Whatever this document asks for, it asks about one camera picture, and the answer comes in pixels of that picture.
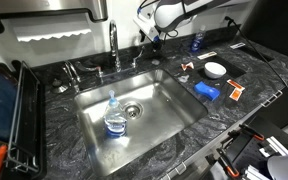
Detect white and blue gripper body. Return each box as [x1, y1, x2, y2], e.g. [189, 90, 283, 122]
[132, 13, 161, 42]

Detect chrome lever handle with short blade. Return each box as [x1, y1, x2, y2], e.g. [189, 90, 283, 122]
[131, 45, 146, 70]

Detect chrome gooseneck faucet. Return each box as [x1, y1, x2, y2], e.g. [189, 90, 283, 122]
[97, 19, 139, 80]

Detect small chrome side faucet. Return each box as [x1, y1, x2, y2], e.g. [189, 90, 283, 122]
[62, 59, 82, 93]

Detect crumpled orange white wrapper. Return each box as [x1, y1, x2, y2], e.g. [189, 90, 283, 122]
[180, 61, 196, 72]

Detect dark blue soap bottle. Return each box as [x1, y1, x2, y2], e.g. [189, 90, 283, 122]
[190, 25, 207, 53]

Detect long white red packet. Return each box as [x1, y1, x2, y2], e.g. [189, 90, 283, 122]
[196, 51, 218, 61]

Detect white ceramic bowl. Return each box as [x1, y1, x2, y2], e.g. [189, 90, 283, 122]
[203, 61, 228, 80]

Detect stainless steel sink basin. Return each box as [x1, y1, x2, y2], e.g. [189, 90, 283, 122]
[73, 68, 209, 178]

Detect blue sponge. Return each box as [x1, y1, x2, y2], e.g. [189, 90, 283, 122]
[193, 81, 221, 102]

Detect metal sink drain strainer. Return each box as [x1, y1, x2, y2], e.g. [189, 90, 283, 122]
[122, 101, 144, 120]

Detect black countertop mat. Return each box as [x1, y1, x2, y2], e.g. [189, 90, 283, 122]
[195, 54, 247, 82]

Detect clear plastic water bottle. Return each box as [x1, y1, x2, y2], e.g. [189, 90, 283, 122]
[102, 89, 128, 139]

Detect orange white flat packet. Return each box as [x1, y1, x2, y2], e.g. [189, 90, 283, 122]
[226, 78, 246, 92]
[228, 88, 243, 102]

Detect white paper towel sheet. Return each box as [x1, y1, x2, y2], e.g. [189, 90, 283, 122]
[13, 23, 93, 44]

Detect steel paper towel dispenser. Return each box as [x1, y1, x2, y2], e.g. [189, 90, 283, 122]
[0, 0, 109, 36]

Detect chrome round countertop cap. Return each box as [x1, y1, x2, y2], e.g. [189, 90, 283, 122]
[51, 78, 69, 95]

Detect black clamp with orange tip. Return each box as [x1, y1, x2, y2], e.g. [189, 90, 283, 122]
[216, 147, 241, 180]
[239, 123, 266, 142]

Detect black perforated panel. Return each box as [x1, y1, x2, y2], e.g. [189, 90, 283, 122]
[223, 132, 268, 174]

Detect white aluminium rails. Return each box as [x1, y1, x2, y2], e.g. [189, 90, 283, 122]
[258, 135, 288, 159]

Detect grey rounded cover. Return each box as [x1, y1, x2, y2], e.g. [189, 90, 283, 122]
[266, 150, 288, 180]

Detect chrome lever handle with long blade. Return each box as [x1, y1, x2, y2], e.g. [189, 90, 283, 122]
[74, 60, 104, 78]

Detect black wall plug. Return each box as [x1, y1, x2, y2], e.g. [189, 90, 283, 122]
[223, 14, 237, 28]

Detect metal drawer handle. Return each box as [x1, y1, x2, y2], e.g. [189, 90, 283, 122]
[160, 161, 188, 180]
[260, 89, 283, 108]

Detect black wire dish rack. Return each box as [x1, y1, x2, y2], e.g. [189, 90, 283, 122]
[0, 60, 47, 180]

